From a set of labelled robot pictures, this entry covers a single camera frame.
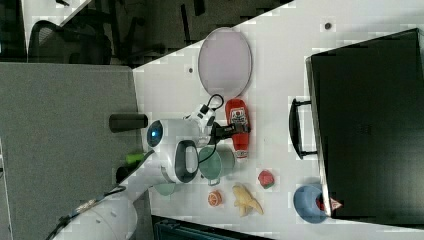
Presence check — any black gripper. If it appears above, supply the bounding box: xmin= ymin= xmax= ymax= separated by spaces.
xmin=211 ymin=122 xmax=250 ymax=140

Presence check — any red plush ketchup bottle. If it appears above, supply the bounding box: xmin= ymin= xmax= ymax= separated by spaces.
xmin=225 ymin=98 xmax=250 ymax=159

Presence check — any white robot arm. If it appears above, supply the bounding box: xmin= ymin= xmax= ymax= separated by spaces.
xmin=45 ymin=119 xmax=250 ymax=240

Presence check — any green metal mug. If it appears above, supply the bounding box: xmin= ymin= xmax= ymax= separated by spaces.
xmin=199 ymin=145 xmax=235 ymax=186

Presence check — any toy red strawberry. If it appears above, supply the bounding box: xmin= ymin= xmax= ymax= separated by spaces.
xmin=258 ymin=170 xmax=275 ymax=189

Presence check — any grey round plate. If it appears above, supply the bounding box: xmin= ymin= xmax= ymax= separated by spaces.
xmin=198 ymin=27 xmax=252 ymax=99

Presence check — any toy peeled banana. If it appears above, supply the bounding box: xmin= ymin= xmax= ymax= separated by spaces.
xmin=232 ymin=185 xmax=264 ymax=217

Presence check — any toy orange slice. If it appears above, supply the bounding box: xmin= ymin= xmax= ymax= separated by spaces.
xmin=208 ymin=190 xmax=222 ymax=207

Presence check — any blue bowl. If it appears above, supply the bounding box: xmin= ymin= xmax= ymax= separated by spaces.
xmin=293 ymin=185 xmax=327 ymax=224

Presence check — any small red toy in bowl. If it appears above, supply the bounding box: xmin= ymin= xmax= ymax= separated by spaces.
xmin=316 ymin=195 xmax=325 ymax=211

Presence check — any black round container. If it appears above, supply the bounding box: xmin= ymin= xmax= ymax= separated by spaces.
xmin=109 ymin=113 xmax=148 ymax=133

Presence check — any black utensil holder cup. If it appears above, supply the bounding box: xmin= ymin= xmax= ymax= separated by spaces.
xmin=115 ymin=166 xmax=130 ymax=184

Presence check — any black office chair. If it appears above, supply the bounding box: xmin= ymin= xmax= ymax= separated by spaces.
xmin=27 ymin=20 xmax=112 ymax=65

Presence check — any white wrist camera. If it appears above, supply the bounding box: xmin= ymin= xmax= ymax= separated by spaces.
xmin=185 ymin=104 xmax=216 ymax=128

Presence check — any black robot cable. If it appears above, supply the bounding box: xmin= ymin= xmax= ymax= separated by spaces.
xmin=198 ymin=93 xmax=225 ymax=164

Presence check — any lime green utensil handle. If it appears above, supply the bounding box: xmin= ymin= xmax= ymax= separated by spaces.
xmin=126 ymin=153 xmax=145 ymax=164

